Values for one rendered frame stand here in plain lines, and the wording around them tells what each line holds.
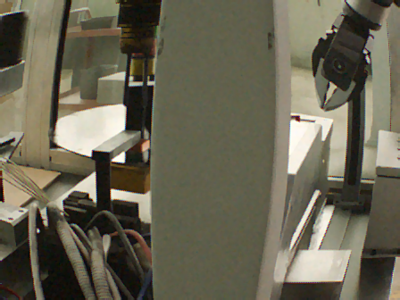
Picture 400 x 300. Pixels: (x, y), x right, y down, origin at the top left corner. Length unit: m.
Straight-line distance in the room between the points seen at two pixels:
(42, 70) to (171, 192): 1.27
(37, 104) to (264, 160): 1.30
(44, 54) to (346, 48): 0.75
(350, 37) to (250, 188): 0.72
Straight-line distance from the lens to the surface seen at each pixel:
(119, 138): 0.77
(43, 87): 1.53
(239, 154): 0.26
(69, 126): 0.98
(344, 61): 0.95
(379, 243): 1.11
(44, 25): 1.52
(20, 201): 1.32
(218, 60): 0.26
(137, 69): 1.23
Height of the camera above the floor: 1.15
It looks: 13 degrees down
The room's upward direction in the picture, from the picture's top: 2 degrees clockwise
